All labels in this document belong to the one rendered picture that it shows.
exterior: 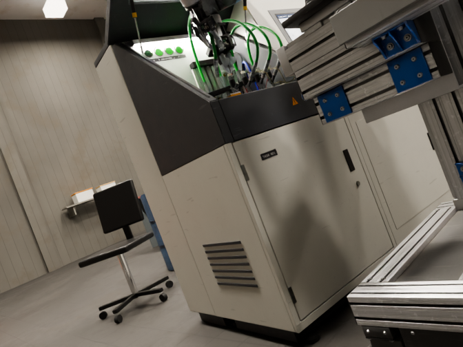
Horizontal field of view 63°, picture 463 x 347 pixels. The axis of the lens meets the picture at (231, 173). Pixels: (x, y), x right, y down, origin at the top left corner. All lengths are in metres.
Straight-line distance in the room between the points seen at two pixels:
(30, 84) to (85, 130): 1.74
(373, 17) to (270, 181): 0.71
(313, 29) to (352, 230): 0.88
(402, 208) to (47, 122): 9.95
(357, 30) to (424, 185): 1.37
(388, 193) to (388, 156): 0.19
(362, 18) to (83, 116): 10.71
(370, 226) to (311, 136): 0.49
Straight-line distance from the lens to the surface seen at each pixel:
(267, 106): 1.51
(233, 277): 1.63
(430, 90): 1.18
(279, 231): 1.41
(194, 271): 1.92
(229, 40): 1.75
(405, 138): 2.16
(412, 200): 2.09
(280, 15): 2.30
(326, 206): 1.60
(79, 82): 11.81
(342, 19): 0.98
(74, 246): 10.53
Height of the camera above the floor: 0.69
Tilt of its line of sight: level
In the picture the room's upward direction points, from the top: 21 degrees counter-clockwise
